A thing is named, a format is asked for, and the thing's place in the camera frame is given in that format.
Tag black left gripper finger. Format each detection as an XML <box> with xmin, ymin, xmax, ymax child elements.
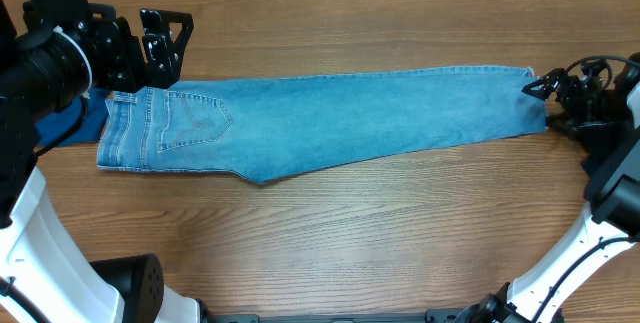
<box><xmin>142</xmin><ymin>34</ymin><xmax>180</xmax><ymax>89</ymax></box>
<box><xmin>140</xmin><ymin>9</ymin><xmax>194</xmax><ymax>70</ymax></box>

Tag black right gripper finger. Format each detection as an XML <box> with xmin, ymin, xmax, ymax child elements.
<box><xmin>545</xmin><ymin>112</ymin><xmax>583</xmax><ymax>141</ymax></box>
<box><xmin>521</xmin><ymin>68</ymin><xmax>568</xmax><ymax>101</ymax></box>

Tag light blue denim jeans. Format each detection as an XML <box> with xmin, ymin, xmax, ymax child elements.
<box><xmin>97</xmin><ymin>66</ymin><xmax>546</xmax><ymax>184</ymax></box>

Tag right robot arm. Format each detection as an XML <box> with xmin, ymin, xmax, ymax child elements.
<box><xmin>454</xmin><ymin>54</ymin><xmax>639</xmax><ymax>323</ymax></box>

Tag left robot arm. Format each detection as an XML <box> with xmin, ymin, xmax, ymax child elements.
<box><xmin>1</xmin><ymin>0</ymin><xmax>210</xmax><ymax>323</ymax></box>

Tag dark navy garment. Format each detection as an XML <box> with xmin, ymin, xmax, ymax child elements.
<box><xmin>579</xmin><ymin>126</ymin><xmax>619</xmax><ymax>176</ymax></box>

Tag dark blue t-shirt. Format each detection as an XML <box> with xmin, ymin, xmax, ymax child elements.
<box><xmin>34</xmin><ymin>87</ymin><xmax>114</xmax><ymax>148</ymax></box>

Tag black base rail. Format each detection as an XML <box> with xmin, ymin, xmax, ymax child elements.
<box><xmin>199</xmin><ymin>307</ymin><xmax>566</xmax><ymax>323</ymax></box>

